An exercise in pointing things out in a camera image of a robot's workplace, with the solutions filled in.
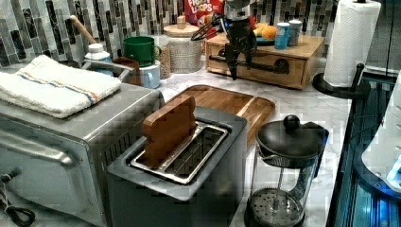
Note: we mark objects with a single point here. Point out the ceramic jar with wooden lid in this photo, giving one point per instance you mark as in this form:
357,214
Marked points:
185,54

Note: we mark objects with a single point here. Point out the grey can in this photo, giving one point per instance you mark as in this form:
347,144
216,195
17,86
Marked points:
294,32

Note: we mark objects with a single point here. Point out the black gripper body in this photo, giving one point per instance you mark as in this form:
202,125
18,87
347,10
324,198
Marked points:
240,34

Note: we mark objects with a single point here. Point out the white striped towel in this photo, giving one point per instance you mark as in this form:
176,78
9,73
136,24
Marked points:
49,87

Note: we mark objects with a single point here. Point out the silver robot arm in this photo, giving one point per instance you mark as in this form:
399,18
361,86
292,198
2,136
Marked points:
236,10

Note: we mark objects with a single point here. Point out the green mug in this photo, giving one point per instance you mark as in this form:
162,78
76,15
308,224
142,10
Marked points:
142,49

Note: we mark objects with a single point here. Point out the froot loops cereal box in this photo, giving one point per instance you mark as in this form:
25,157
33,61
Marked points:
201,12

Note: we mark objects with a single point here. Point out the wooden toast slice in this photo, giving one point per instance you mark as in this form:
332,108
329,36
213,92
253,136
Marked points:
167,128

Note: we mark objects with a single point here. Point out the orange fruit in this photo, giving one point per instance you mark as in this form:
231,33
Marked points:
269,32

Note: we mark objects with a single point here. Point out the black paper towel holder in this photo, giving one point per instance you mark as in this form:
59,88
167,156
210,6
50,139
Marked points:
359,89

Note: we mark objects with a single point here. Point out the black drawer handle bar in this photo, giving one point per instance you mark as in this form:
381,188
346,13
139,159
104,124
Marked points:
280,66

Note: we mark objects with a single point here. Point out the glass grain jar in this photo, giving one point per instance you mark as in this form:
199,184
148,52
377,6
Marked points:
164,56

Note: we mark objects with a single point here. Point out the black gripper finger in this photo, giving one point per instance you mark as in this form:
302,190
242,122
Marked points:
249,53
231,56

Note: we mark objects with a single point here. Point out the glass french press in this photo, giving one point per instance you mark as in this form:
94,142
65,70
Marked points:
287,158

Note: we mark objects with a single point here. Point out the blue plate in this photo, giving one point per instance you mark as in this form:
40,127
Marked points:
262,41

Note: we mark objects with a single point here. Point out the white bottle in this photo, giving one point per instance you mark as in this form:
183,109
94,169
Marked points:
97,53

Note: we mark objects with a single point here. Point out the wooden drawer box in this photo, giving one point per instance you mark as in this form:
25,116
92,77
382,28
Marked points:
303,59

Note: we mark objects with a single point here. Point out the light blue mug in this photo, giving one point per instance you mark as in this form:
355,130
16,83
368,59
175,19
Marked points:
150,75

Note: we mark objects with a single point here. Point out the wooden utensil handle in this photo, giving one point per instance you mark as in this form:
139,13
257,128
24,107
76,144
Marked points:
82,29

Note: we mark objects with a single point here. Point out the white paper towel roll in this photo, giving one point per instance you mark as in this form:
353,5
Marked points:
351,39

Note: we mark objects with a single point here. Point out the grey slot toaster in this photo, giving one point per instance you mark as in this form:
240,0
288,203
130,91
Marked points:
200,184

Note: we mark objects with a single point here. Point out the blue can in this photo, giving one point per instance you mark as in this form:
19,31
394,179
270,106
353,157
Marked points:
282,35

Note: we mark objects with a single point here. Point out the dark wooden cutting board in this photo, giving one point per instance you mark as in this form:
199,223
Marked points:
256,110

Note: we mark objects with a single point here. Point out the silver toaster oven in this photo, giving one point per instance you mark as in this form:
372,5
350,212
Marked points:
62,163

